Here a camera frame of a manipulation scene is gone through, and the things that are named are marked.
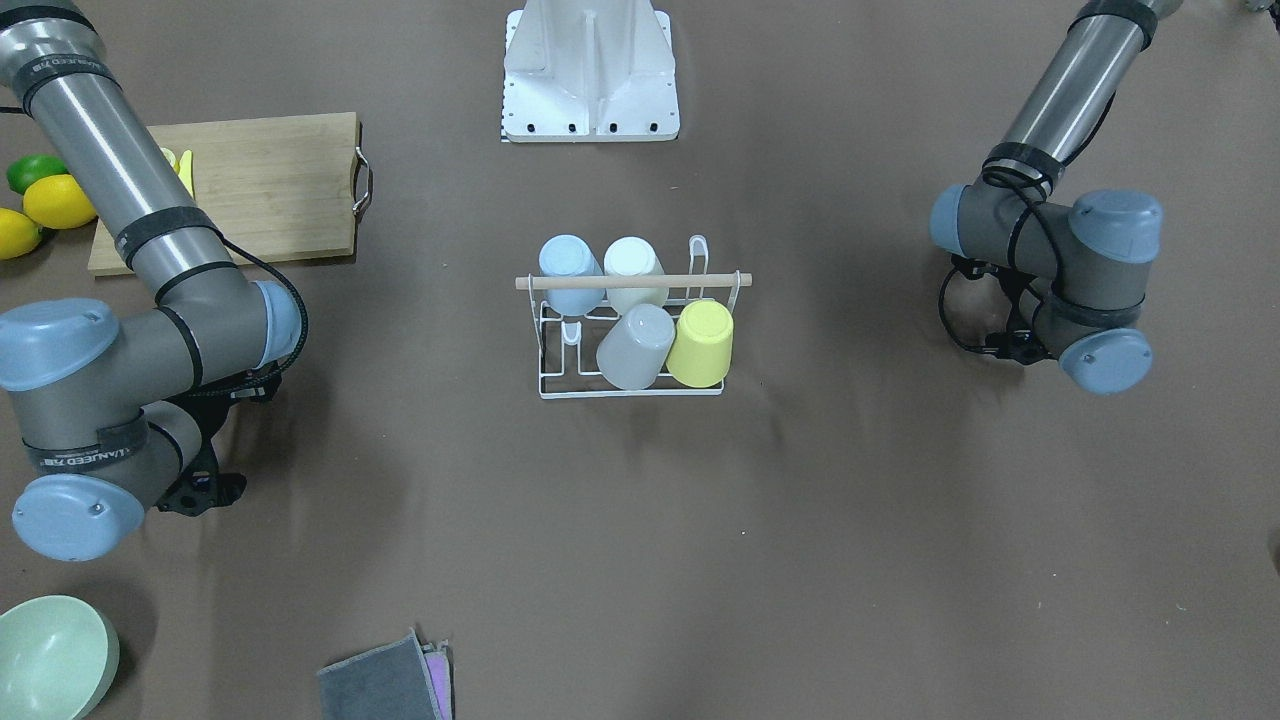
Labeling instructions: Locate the wooden cutting board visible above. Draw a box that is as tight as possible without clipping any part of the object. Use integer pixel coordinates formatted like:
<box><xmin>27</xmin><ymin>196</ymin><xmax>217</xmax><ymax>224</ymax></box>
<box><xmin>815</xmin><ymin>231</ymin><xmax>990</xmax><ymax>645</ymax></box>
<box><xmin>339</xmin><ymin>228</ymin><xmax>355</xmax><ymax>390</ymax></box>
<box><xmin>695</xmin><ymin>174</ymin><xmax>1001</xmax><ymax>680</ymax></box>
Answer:
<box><xmin>148</xmin><ymin>111</ymin><xmax>361</xmax><ymax>263</ymax></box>

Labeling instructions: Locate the blue plastic cup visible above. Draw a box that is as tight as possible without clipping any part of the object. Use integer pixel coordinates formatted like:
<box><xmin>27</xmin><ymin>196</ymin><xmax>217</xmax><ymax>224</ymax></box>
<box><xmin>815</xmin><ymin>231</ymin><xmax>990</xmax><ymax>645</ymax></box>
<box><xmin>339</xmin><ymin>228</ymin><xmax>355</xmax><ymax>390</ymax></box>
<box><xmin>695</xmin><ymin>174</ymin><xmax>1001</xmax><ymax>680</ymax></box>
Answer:
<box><xmin>539</xmin><ymin>234</ymin><xmax>605</xmax><ymax>316</ymax></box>

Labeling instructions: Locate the white wire cup rack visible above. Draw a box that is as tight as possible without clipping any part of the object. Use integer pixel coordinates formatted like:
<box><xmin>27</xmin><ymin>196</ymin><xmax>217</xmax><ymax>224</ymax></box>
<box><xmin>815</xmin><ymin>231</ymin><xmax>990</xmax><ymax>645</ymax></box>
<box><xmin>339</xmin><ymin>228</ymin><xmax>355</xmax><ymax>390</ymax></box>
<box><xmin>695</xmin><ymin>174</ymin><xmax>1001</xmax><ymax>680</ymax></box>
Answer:
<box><xmin>515</xmin><ymin>234</ymin><xmax>753</xmax><ymax>400</ymax></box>

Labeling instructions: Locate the pink folded cloth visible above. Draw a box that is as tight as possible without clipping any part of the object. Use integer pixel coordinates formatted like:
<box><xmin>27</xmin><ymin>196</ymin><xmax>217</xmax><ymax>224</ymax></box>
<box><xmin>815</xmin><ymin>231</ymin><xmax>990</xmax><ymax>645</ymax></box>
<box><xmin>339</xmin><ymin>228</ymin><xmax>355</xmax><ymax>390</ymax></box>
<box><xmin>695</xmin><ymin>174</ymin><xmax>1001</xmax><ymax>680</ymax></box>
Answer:
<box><xmin>421</xmin><ymin>642</ymin><xmax>454</xmax><ymax>719</ymax></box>

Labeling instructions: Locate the yellow plastic cup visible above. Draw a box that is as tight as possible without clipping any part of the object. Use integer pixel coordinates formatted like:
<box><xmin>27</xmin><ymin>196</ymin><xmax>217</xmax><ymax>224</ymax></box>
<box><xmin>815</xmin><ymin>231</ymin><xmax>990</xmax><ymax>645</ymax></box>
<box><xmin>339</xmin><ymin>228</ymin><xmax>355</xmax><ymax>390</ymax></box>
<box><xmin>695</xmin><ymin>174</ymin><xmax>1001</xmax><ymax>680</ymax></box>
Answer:
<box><xmin>666</xmin><ymin>299</ymin><xmax>733</xmax><ymax>388</ymax></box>

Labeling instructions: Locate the grey folded cloth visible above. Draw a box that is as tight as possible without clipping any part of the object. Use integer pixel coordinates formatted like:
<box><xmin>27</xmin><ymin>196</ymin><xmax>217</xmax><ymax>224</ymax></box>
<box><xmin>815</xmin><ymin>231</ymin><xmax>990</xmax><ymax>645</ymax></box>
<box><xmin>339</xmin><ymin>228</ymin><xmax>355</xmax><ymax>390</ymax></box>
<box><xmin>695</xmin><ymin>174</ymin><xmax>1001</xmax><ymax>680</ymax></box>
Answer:
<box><xmin>316</xmin><ymin>632</ymin><xmax>435</xmax><ymax>719</ymax></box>

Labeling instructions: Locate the white plastic cup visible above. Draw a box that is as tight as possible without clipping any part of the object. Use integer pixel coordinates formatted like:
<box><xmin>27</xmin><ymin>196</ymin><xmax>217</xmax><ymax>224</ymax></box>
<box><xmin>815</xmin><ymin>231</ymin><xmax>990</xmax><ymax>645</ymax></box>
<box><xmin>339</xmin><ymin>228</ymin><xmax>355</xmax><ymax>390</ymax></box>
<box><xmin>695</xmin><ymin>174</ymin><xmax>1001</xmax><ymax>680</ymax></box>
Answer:
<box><xmin>604</xmin><ymin>236</ymin><xmax>669</xmax><ymax>316</ymax></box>

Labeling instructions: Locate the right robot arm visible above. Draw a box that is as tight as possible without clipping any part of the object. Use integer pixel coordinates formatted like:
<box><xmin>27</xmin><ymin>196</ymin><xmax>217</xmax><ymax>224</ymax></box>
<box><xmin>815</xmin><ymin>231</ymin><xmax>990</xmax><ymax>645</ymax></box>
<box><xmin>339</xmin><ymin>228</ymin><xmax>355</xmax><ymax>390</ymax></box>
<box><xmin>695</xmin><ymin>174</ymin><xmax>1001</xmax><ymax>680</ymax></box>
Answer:
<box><xmin>3</xmin><ymin>1</ymin><xmax>308</xmax><ymax>562</ymax></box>

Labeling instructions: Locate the mint green bowl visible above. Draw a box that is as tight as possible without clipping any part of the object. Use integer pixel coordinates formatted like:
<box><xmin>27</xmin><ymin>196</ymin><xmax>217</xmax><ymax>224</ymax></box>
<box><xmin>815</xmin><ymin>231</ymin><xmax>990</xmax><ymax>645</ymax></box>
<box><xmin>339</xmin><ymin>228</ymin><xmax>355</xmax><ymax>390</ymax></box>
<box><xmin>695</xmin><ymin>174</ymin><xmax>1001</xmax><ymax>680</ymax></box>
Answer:
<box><xmin>1</xmin><ymin>594</ymin><xmax>120</xmax><ymax>719</ymax></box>

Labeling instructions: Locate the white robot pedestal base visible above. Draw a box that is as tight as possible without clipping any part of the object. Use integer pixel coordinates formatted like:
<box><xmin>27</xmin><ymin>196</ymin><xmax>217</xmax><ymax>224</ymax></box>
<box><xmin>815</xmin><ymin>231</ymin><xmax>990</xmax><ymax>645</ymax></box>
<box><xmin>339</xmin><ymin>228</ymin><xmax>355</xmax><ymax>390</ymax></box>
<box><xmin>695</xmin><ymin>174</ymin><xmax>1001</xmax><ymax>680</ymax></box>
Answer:
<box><xmin>500</xmin><ymin>1</ymin><xmax>681</xmax><ymax>143</ymax></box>

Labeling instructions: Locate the yellow plastic knife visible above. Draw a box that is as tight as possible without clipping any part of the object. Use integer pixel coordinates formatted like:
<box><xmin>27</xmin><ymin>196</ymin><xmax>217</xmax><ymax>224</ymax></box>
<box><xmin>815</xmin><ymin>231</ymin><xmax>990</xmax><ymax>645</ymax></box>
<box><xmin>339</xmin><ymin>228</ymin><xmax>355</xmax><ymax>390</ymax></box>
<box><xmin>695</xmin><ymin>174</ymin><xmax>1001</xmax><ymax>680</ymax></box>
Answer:
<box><xmin>175</xmin><ymin>149</ymin><xmax>196</xmax><ymax>199</ymax></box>

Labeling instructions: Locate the grey plastic cup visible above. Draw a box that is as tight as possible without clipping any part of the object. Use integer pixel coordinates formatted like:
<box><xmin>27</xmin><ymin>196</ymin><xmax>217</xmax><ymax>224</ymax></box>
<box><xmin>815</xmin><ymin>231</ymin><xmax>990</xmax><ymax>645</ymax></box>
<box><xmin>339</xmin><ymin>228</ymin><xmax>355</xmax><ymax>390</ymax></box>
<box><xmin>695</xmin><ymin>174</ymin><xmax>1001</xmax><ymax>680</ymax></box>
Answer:
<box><xmin>596</xmin><ymin>304</ymin><xmax>675</xmax><ymax>391</ymax></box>

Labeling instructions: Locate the green lime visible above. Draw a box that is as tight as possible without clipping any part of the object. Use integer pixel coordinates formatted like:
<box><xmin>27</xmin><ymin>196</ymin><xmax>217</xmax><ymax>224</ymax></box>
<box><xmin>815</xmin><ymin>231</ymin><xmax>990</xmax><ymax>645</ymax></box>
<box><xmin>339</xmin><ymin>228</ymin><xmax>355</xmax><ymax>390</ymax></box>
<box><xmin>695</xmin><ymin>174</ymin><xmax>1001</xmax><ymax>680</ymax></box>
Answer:
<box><xmin>5</xmin><ymin>154</ymin><xmax>69</xmax><ymax>195</ymax></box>

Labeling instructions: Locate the yellow lemon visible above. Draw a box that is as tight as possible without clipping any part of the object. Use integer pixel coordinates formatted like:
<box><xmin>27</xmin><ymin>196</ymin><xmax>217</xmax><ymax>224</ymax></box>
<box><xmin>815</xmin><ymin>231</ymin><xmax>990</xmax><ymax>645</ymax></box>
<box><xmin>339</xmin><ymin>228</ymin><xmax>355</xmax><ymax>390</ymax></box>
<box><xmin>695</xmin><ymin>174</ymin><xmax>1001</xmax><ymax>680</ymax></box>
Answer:
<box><xmin>23</xmin><ymin>174</ymin><xmax>99</xmax><ymax>231</ymax></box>
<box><xmin>0</xmin><ymin>208</ymin><xmax>42</xmax><ymax>261</ymax></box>

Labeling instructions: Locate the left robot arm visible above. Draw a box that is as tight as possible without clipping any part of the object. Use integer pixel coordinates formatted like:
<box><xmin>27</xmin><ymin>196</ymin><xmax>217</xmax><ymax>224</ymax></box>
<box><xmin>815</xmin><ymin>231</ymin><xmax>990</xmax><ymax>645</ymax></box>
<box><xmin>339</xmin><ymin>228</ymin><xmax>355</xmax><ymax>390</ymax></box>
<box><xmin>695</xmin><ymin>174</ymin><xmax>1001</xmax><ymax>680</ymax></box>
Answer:
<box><xmin>931</xmin><ymin>1</ymin><xmax>1179</xmax><ymax>395</ymax></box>

